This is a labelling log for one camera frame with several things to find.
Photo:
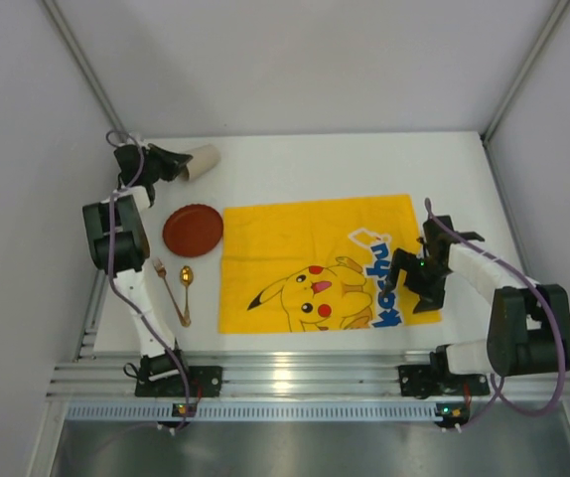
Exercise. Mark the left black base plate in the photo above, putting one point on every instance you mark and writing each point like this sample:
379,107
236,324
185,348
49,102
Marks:
203,381

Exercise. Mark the gold fork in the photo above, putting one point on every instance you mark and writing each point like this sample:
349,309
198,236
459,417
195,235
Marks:
162,273

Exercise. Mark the beige paper cup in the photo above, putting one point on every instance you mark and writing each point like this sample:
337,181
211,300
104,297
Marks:
202,160

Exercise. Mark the gold spoon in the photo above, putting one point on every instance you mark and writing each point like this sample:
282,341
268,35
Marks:
186,278

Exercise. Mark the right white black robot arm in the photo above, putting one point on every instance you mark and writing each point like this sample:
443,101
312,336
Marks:
529,324

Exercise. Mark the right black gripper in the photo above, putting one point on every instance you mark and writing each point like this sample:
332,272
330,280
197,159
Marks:
415,271

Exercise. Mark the red round plate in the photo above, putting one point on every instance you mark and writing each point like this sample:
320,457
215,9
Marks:
193,230

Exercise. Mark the perforated cable duct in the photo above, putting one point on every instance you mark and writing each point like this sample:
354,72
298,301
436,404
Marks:
265,411

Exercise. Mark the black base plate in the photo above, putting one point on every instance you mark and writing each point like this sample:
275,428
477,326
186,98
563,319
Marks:
203,381
422,381

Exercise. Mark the yellow pikachu cloth placemat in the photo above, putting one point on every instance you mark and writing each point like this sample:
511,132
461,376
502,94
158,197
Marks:
317,266

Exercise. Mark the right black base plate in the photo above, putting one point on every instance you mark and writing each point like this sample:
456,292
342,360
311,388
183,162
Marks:
422,381

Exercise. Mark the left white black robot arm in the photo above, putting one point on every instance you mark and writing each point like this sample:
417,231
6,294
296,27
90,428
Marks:
119,247

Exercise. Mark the aluminium mounting rail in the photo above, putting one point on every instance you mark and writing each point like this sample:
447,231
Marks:
278,375

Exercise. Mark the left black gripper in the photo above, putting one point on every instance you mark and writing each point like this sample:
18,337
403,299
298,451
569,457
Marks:
157,162

